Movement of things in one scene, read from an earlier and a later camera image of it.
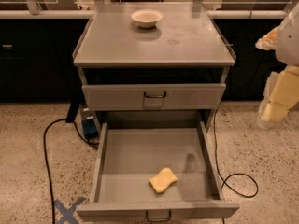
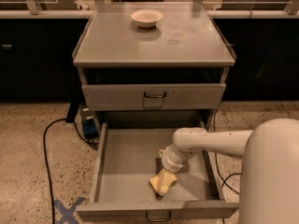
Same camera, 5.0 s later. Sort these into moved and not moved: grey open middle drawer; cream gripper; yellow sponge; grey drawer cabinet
Moved: cream gripper
Not moved: grey open middle drawer; grey drawer cabinet; yellow sponge
